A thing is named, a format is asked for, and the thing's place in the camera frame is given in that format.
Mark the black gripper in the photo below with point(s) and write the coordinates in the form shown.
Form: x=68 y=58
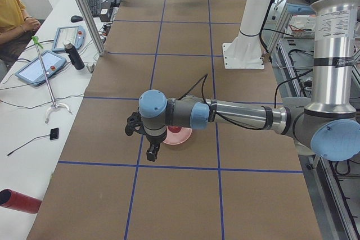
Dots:
x=154 y=140

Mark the red apple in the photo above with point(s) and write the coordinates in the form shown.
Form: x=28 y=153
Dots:
x=174 y=129

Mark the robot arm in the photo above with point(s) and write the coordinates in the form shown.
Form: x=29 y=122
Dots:
x=324 y=123

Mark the pink plastic plate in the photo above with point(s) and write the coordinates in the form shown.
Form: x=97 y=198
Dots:
x=178 y=138

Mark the black keyboard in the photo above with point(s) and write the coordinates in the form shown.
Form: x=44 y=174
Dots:
x=94 y=7

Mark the small black square sensor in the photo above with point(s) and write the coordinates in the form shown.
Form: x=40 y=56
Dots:
x=54 y=133

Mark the black computer mouse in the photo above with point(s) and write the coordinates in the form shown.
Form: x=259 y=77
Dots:
x=76 y=18

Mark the far teach pendant tablet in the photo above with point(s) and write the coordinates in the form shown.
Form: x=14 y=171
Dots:
x=71 y=34

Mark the teach pendant tablet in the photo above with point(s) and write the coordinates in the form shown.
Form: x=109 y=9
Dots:
x=71 y=34
x=33 y=73

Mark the black water bottle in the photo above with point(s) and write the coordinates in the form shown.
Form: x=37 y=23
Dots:
x=73 y=55

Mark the near teach pendant tablet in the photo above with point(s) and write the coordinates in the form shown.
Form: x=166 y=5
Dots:
x=33 y=73

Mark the red cylinder bottle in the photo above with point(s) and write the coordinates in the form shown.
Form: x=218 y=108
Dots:
x=20 y=202

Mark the person in yellow shirt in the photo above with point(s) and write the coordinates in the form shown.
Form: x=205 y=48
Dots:
x=17 y=29

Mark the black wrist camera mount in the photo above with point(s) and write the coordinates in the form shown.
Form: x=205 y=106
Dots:
x=134 y=124

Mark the aluminium frame post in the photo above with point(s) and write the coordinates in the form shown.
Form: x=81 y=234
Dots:
x=91 y=26

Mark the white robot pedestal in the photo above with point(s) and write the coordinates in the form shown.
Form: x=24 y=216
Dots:
x=245 y=51

